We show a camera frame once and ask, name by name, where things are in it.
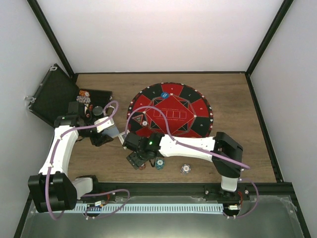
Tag teal poker chip stack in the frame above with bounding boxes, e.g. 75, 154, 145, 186
155, 159, 164, 170

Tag blue patterned card deck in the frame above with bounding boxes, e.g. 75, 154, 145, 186
104, 126, 119, 138

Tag blue dealer button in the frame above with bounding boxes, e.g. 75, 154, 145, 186
160, 92, 169, 99

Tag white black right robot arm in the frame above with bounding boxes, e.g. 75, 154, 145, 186
119, 132, 247, 200

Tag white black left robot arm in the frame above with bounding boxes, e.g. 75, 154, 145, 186
28, 101, 118, 213

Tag white playing card box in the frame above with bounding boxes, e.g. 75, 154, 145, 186
118, 132, 127, 145

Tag blue white poker chip stack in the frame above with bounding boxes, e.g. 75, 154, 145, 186
180, 164, 191, 175

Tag grey striped chips in case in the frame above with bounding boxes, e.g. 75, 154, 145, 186
76, 96, 91, 104

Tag orange chip stack in case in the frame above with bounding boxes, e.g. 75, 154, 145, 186
79, 90, 90, 97

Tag round red black poker mat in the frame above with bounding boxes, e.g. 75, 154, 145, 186
127, 82, 213, 138

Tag black poker chip case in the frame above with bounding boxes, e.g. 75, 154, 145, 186
28, 63, 113, 126

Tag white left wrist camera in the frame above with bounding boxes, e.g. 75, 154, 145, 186
94, 117, 114, 133

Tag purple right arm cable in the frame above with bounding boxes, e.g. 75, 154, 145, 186
125, 106, 259, 220

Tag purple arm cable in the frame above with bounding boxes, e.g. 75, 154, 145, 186
125, 106, 259, 220
44, 100, 130, 221

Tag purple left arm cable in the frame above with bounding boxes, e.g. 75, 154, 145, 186
44, 100, 130, 221

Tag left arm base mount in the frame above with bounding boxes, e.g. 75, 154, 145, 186
81, 187, 117, 201

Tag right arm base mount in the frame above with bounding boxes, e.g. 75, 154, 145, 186
205, 188, 250, 202

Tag light blue slotted cable duct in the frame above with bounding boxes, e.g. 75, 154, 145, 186
69, 203, 223, 214

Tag black aluminium frame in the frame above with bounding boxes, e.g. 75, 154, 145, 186
28, 0, 311, 238

